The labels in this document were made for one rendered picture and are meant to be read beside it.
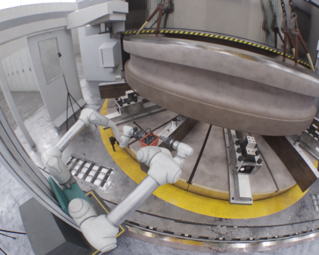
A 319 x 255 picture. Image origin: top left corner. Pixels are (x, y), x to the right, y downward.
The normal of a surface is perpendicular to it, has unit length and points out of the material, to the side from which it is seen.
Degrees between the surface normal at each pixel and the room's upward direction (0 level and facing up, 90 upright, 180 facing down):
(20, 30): 90
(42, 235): 0
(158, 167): 22
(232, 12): 90
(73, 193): 0
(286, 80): 90
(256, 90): 90
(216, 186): 0
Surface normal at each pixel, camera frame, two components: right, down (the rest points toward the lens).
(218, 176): 0.00, -0.79
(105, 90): 0.15, 0.61
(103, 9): -0.25, 0.59
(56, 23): 0.97, 0.16
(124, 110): 0.51, 0.53
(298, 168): -0.99, 0.08
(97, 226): -0.16, -0.67
